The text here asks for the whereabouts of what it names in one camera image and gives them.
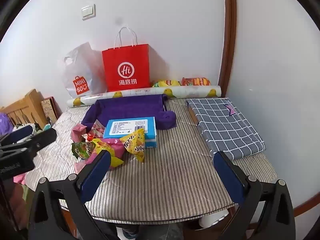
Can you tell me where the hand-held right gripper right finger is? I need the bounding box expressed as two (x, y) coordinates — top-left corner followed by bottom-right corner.
(212, 151), (297, 240)

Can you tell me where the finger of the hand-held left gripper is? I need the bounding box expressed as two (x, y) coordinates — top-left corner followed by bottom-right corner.
(0, 124), (35, 147)
(0, 128), (57, 155)

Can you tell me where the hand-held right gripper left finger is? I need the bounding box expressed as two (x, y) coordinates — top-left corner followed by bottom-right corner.
(27, 150), (118, 240)

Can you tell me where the green snack packet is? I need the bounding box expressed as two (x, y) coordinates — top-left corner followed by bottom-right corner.
(72, 141), (97, 159)

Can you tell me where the orange yellow snack packet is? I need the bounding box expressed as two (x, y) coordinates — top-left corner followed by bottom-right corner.
(92, 139), (115, 153)

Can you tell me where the strawberry print snack packet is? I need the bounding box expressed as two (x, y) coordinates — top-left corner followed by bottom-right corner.
(86, 120), (107, 140)

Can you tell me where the yellow snack packet pink lettering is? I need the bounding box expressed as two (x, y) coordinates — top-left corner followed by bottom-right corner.
(119, 128), (146, 163)

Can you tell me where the purple cloth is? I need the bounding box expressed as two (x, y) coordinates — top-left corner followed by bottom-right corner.
(81, 94), (177, 137)

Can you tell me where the purple plush toy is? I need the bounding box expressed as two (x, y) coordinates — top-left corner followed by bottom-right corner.
(0, 112), (14, 135)

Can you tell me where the wooden headboard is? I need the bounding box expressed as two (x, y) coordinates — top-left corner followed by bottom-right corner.
(0, 89), (49, 130)

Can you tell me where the brown patterned box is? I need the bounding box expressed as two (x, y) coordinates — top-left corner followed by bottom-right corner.
(40, 96), (62, 127)

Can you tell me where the blue tissue box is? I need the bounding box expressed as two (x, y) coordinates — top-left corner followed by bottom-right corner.
(103, 116), (157, 148)

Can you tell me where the purple tag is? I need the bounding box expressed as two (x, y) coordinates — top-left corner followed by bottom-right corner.
(224, 104), (236, 117)

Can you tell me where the wooden board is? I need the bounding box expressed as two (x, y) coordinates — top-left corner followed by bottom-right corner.
(187, 106), (200, 126)

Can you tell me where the white plastic bag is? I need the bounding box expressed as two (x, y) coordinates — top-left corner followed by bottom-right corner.
(58, 42), (107, 98)

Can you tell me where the fruit print paper roll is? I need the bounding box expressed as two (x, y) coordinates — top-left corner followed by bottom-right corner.
(66, 85), (222, 108)

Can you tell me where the orange chips bag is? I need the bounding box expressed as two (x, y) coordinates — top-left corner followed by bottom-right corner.
(181, 77), (211, 87)

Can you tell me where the red paper bag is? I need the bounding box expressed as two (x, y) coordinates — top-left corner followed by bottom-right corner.
(102, 27), (151, 92)

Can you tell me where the yellow chips bag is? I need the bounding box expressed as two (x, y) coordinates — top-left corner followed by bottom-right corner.
(152, 79), (181, 88)

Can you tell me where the white light switch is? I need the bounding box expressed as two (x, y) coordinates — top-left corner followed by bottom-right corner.
(81, 4), (96, 20)

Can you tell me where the brown wooden door frame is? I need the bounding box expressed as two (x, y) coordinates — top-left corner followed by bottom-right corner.
(218, 0), (237, 97)

